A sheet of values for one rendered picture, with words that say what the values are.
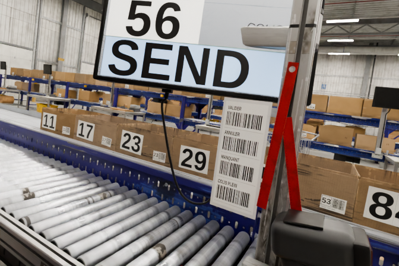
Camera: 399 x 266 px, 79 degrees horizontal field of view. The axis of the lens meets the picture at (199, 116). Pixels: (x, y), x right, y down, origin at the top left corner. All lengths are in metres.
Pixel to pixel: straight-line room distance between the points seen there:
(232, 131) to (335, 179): 0.65
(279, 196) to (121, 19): 0.49
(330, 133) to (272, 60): 4.78
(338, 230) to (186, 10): 0.48
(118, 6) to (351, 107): 5.19
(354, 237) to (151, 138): 1.07
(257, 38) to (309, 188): 0.66
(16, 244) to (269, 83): 0.90
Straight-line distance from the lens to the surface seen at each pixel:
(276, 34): 0.54
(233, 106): 0.43
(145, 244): 0.93
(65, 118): 1.87
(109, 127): 1.53
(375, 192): 1.04
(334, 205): 1.05
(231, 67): 0.53
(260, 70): 0.53
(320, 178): 1.03
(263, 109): 0.41
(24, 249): 1.01
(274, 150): 0.41
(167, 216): 1.11
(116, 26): 0.62
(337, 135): 5.28
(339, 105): 5.54
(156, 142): 1.29
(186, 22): 0.57
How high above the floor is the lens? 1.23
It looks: 3 degrees down
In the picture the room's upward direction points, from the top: 8 degrees clockwise
